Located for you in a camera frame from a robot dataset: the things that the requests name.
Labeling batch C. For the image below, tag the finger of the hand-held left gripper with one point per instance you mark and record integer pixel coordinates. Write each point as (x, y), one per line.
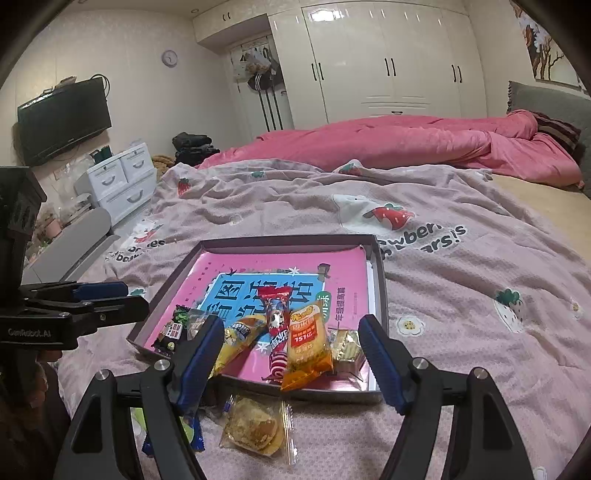
(101, 290)
(120, 311)

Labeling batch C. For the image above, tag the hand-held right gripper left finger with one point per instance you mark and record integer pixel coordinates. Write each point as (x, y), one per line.
(198, 364)

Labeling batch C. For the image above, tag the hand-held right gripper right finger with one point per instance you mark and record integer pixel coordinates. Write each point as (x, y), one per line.
(383, 364)

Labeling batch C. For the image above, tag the yellow cone snack packet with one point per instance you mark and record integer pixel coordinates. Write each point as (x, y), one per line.
(240, 341)

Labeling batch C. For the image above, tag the pink box lid tray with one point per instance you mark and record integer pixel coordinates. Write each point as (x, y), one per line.
(377, 295)

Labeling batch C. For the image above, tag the red snack packet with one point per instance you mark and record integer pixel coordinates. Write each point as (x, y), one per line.
(277, 350)

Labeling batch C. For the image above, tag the orange snack packet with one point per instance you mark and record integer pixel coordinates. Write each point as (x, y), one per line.
(304, 346)

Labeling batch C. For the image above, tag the clear pastry packet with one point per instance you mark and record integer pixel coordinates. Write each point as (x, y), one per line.
(254, 424)

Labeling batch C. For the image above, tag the person's left forearm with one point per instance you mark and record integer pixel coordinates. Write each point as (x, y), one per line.
(27, 415)

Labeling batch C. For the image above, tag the pink flower pot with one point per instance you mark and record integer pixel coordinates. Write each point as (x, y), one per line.
(53, 227)

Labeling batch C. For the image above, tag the small gold candy packet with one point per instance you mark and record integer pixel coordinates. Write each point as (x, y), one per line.
(346, 348)

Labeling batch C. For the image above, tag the dark green snack packet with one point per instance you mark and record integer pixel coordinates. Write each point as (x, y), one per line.
(175, 330)

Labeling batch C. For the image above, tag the grey chair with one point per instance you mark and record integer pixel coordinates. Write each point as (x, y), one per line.
(78, 240)

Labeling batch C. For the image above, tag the light green snack packet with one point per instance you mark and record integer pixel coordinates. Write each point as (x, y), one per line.
(187, 431)

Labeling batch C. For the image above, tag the blue snack packet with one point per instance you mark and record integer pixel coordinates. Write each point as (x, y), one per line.
(197, 434)

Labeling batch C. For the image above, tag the pink book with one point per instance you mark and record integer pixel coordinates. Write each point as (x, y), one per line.
(221, 267)

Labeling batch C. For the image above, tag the strawberry printed blanket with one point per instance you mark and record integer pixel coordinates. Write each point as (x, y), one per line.
(461, 300)

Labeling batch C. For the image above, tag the white drawer cabinet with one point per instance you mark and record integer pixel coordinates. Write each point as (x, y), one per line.
(115, 180)

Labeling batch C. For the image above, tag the green cup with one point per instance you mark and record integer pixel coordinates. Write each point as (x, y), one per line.
(102, 156)

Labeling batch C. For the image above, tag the brown plush toy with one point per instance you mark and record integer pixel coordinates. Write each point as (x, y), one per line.
(162, 164)

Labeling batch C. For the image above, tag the black clothes pile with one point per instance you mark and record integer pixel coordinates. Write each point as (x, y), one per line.
(194, 145)

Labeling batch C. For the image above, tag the pink quilt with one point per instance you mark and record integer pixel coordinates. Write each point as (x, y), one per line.
(369, 143)

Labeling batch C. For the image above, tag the beige bed sheet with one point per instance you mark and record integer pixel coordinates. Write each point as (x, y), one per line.
(545, 198)

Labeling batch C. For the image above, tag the door rack with hats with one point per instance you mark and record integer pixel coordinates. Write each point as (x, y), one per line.
(258, 69)

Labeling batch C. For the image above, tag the dark striped pillow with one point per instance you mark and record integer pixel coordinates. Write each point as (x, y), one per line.
(556, 131)

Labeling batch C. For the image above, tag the grey headboard cushion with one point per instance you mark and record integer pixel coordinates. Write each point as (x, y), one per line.
(545, 99)

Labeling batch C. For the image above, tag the white wardrobe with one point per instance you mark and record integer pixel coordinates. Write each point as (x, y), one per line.
(351, 55)

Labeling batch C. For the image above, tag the black wall television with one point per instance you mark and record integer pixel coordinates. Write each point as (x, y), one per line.
(64, 120)

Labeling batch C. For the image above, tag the round wall clock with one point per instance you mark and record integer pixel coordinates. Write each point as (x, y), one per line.
(170, 57)

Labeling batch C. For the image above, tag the tree wall painting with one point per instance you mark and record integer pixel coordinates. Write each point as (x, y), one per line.
(540, 50)

